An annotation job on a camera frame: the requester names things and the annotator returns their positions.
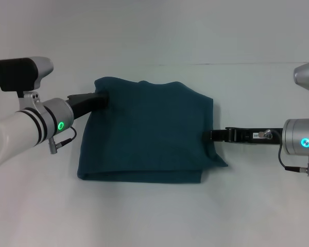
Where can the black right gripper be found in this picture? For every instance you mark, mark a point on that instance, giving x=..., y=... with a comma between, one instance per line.
x=255, y=136

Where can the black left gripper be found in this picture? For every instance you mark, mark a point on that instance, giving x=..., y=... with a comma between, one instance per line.
x=82, y=105

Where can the blue shirt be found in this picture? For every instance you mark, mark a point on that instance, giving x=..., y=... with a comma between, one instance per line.
x=149, y=128

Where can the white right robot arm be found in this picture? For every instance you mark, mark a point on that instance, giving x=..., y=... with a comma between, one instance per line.
x=301, y=136

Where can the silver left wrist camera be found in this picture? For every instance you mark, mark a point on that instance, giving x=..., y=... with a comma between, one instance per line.
x=15, y=74

